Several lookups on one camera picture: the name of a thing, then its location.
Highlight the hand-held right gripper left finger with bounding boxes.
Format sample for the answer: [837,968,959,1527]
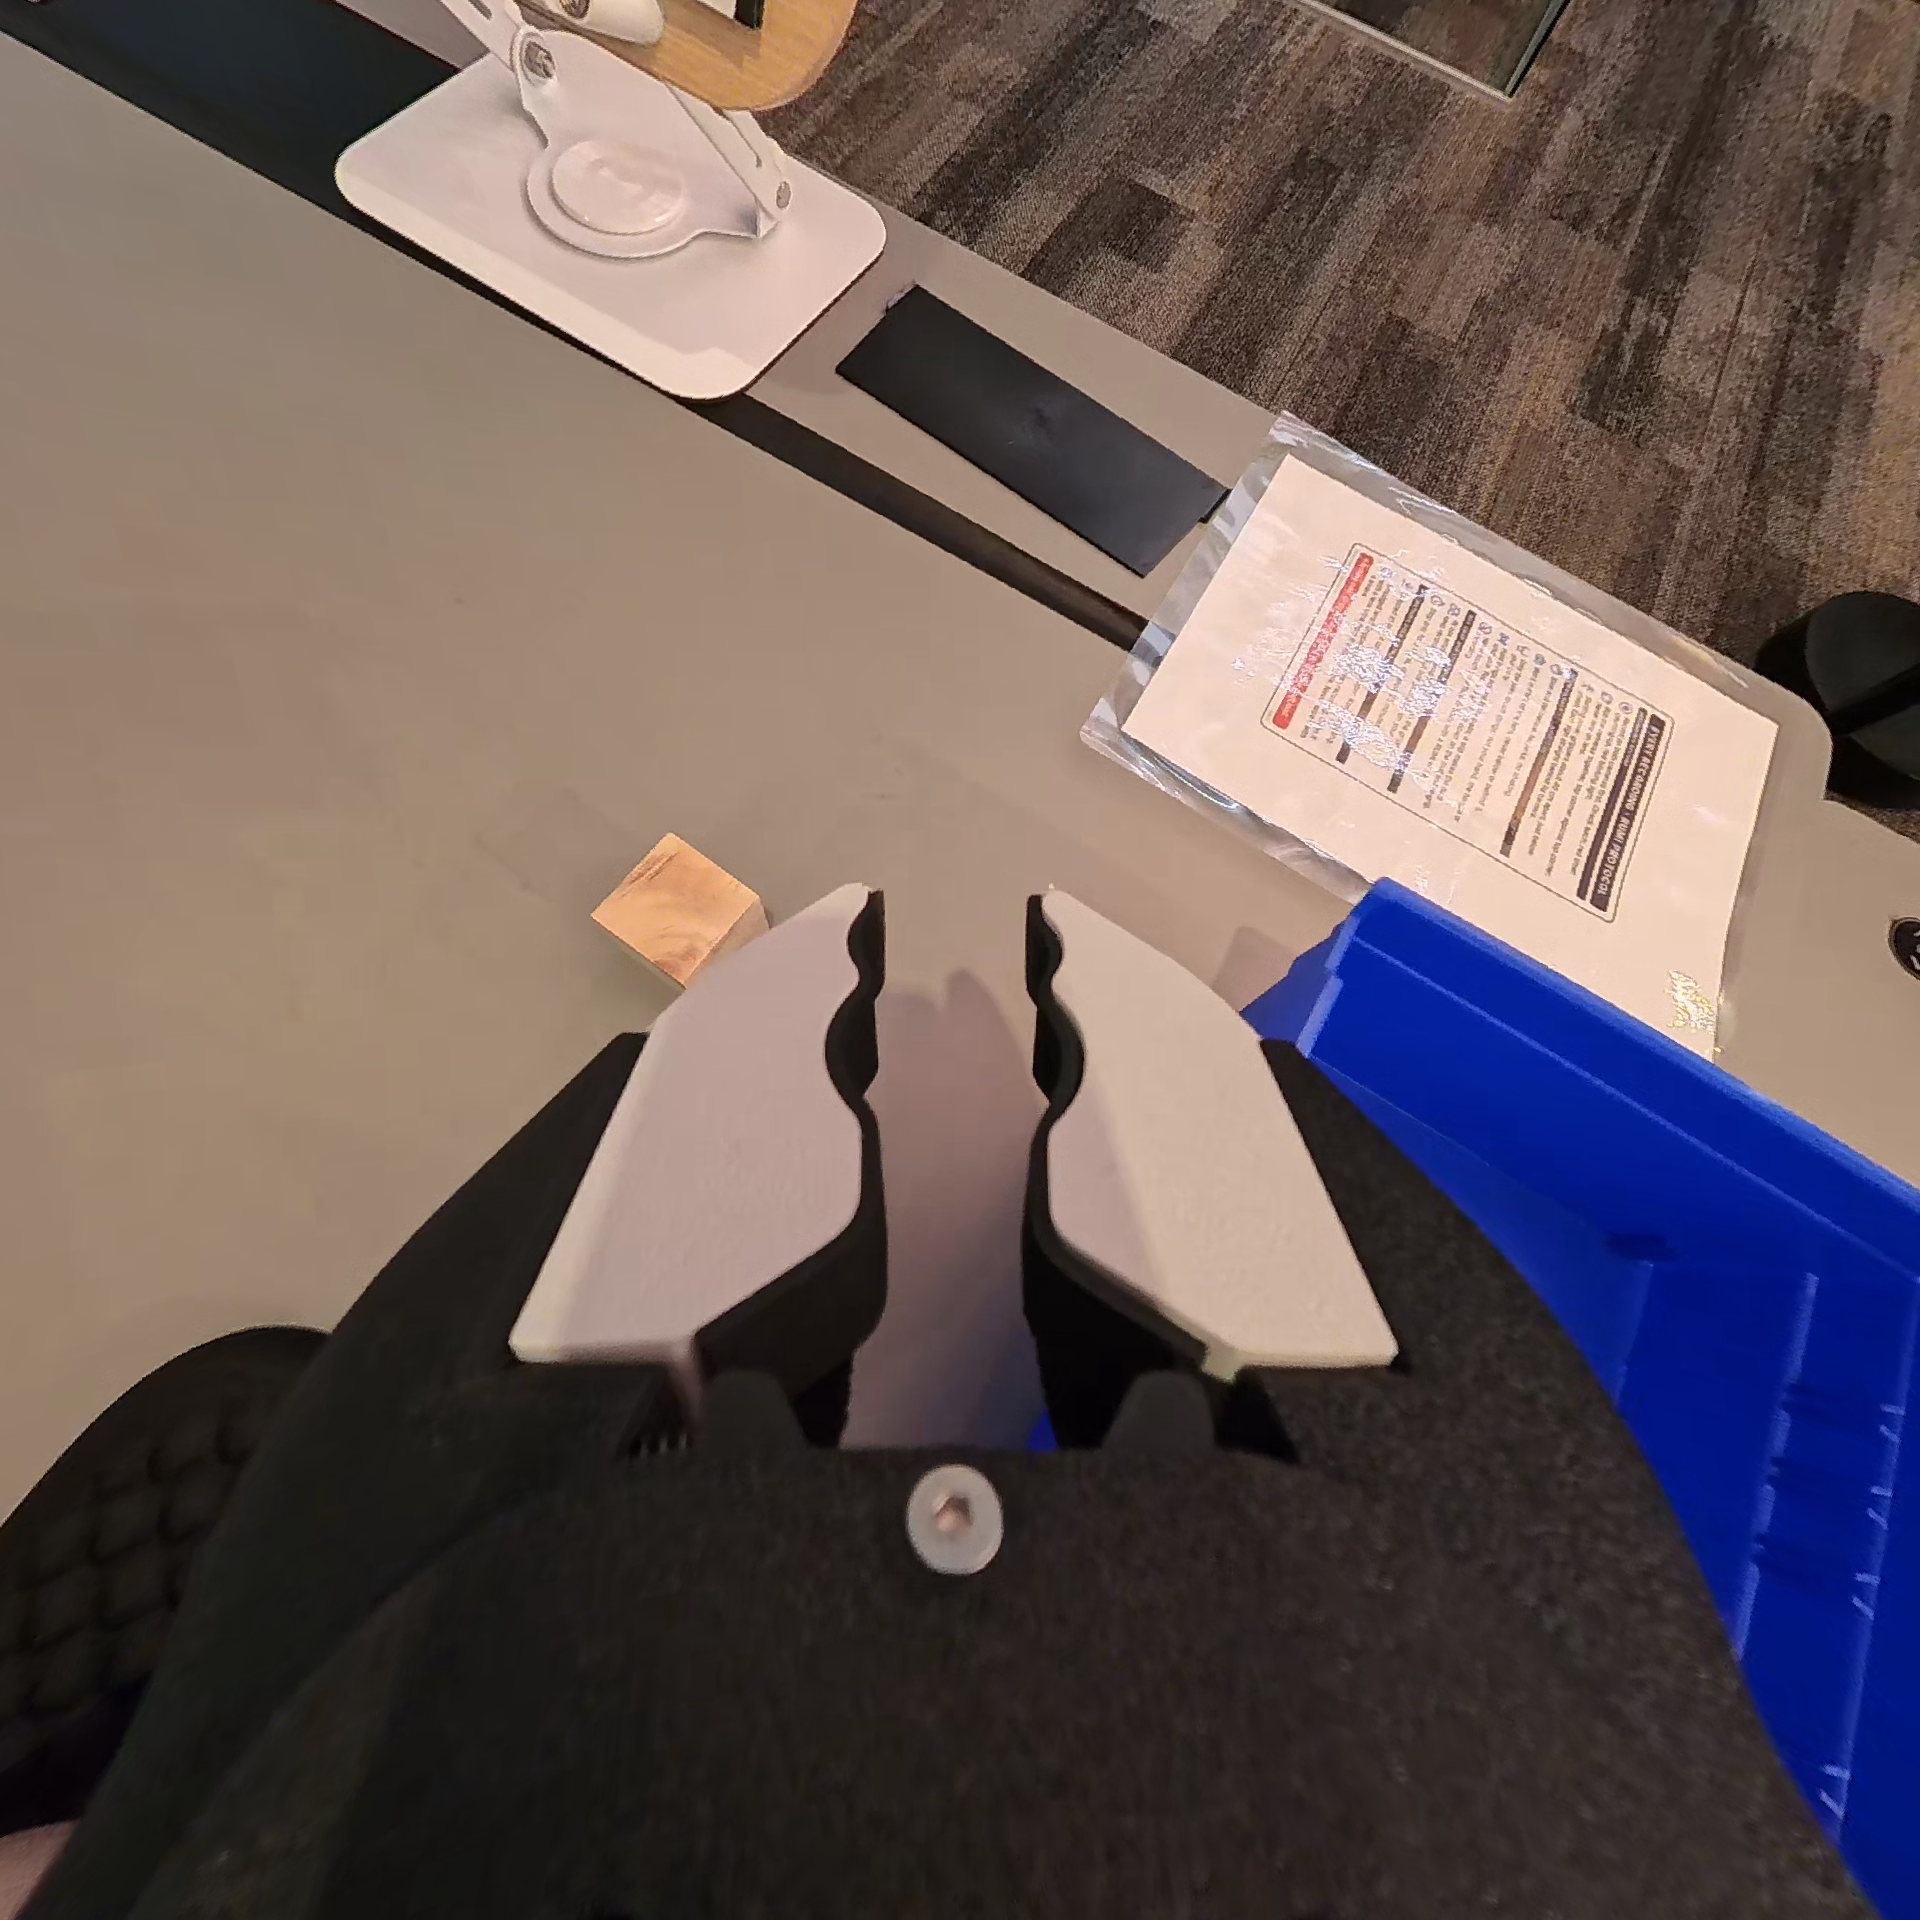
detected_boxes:
[507,883,888,1443]

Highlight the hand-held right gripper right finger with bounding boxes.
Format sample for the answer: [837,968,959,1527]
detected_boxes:
[1024,884,1403,1403]

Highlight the wooden cube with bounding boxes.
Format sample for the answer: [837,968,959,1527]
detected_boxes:
[589,832,770,992]

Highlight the blue plastic bin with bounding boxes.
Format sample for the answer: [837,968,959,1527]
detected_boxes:
[982,877,1920,1876]

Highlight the paper sheet in plastic sleeve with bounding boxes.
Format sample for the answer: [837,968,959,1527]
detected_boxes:
[1078,412,1787,1037]

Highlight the black round floor object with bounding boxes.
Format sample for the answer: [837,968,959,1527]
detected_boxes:
[1755,592,1920,805]

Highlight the instruction sheet on wooden stand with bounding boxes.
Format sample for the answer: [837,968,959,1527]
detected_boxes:
[333,0,888,405]

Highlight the black desk cable slot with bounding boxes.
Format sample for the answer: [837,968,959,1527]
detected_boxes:
[15,0,466,153]
[834,289,1229,577]

